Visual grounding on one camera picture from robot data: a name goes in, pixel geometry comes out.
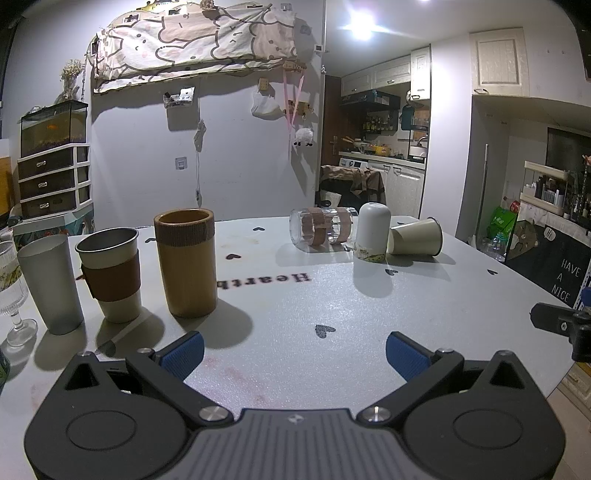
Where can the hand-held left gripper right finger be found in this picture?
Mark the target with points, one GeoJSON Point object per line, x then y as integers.
{"type": "Point", "coordinates": [406, 356]}

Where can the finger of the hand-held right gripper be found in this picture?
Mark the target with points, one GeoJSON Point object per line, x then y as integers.
{"type": "Point", "coordinates": [549, 316]}

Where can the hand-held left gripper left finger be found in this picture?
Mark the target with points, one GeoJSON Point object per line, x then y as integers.
{"type": "Point", "coordinates": [184, 353]}

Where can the bamboo cup with knit band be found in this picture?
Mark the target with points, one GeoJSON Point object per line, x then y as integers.
{"type": "Point", "coordinates": [187, 272]}

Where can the steel cup with brown sleeve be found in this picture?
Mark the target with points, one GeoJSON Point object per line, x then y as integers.
{"type": "Point", "coordinates": [113, 277]}

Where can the cream metal cup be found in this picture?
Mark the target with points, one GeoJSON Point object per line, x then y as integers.
{"type": "Point", "coordinates": [413, 237]}

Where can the white matte cup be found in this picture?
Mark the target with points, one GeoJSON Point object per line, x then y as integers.
{"type": "Point", "coordinates": [371, 230]}

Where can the frosted grey cup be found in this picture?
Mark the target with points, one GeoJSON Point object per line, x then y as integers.
{"type": "Point", "coordinates": [51, 286]}

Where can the clear glass cup brown bands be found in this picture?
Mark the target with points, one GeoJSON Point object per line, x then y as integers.
{"type": "Point", "coordinates": [321, 228]}

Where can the black printed cloth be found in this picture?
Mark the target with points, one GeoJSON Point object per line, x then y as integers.
{"type": "Point", "coordinates": [549, 258]}

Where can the clear plastic bottle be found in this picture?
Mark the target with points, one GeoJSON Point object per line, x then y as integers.
{"type": "Point", "coordinates": [497, 247]}

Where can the green bag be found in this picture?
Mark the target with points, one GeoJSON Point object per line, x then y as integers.
{"type": "Point", "coordinates": [502, 221]}

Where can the shelf rack with bottles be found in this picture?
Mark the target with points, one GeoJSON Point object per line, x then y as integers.
{"type": "Point", "coordinates": [554, 191]}

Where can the white mop pole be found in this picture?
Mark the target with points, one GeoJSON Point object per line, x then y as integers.
{"type": "Point", "coordinates": [482, 184]}

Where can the chair with brown jacket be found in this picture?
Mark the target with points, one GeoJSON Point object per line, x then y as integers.
{"type": "Point", "coordinates": [358, 184]}

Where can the dark jar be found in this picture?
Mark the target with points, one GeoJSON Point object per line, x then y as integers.
{"type": "Point", "coordinates": [3, 369]}

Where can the ribbed stemmed glass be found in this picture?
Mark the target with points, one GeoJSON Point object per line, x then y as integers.
{"type": "Point", "coordinates": [11, 295]}

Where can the white washing machine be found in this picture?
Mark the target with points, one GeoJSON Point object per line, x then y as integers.
{"type": "Point", "coordinates": [353, 163]}

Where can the white drawer unit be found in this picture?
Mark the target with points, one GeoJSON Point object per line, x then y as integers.
{"type": "Point", "coordinates": [51, 182]}

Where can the white plush toy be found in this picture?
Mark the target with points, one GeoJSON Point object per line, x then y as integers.
{"type": "Point", "coordinates": [304, 136]}

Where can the white cabinet door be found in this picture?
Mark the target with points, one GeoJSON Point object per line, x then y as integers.
{"type": "Point", "coordinates": [499, 62]}

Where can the glass fish tank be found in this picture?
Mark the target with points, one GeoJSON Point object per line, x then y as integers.
{"type": "Point", "coordinates": [53, 129]}

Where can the white hanging bag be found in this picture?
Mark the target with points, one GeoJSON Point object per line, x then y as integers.
{"type": "Point", "coordinates": [264, 105]}

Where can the pink ribbon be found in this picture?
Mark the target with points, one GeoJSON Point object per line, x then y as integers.
{"type": "Point", "coordinates": [292, 106]}

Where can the vase of dried flowers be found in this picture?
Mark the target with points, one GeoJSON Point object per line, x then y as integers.
{"type": "Point", "coordinates": [71, 78]}

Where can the printed blanket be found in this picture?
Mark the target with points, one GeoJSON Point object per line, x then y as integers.
{"type": "Point", "coordinates": [184, 41]}

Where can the ceiling lamp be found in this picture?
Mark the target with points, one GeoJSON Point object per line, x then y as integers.
{"type": "Point", "coordinates": [361, 22]}

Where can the white wall switch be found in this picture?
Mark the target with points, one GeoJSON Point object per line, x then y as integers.
{"type": "Point", "coordinates": [181, 163]}

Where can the clear wall holder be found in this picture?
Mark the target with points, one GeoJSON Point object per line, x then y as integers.
{"type": "Point", "coordinates": [179, 98]}

